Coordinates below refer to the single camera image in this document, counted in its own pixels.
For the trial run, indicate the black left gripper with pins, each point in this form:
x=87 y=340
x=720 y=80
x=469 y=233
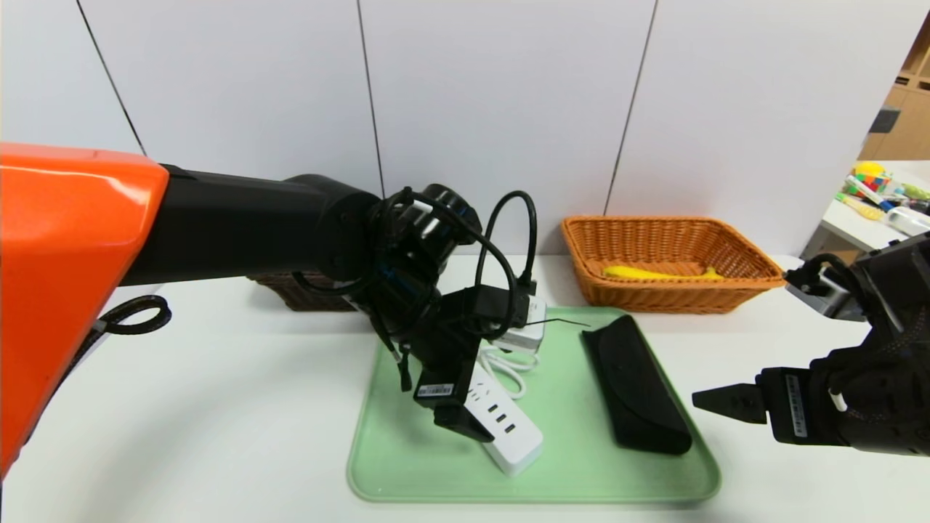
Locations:
x=438 y=390

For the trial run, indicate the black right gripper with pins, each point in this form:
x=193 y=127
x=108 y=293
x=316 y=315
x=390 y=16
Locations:
x=790 y=404

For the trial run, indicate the yellow banana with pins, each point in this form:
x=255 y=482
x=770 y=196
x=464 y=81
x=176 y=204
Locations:
x=647 y=274

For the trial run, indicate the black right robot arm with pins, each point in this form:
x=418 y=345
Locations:
x=897 y=378

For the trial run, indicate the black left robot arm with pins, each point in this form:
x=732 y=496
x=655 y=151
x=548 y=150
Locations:
x=218 y=225

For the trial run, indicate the orange wicker basket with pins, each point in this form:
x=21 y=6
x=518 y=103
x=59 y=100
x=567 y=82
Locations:
x=668 y=298

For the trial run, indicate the dark brown wicker basket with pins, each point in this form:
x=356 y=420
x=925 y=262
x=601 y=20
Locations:
x=305 y=294

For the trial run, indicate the black glasses case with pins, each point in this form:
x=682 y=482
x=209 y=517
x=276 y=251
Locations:
x=639 y=385

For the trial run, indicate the light green plastic tray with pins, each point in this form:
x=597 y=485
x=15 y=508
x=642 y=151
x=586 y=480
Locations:
x=567 y=479

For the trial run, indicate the yellow green toy item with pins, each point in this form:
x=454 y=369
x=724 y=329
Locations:
x=861 y=207

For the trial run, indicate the white bottle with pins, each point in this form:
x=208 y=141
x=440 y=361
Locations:
x=908 y=220

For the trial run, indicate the colourful cube toy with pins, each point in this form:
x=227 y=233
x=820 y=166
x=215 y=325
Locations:
x=870 y=178

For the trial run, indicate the wooden shelf unit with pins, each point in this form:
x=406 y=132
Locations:
x=904 y=123

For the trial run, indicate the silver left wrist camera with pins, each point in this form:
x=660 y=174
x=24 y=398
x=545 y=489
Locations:
x=523 y=335

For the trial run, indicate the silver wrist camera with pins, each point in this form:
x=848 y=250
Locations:
x=523 y=335
x=825 y=294

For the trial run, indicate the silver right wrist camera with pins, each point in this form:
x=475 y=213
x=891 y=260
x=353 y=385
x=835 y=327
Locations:
x=825 y=294

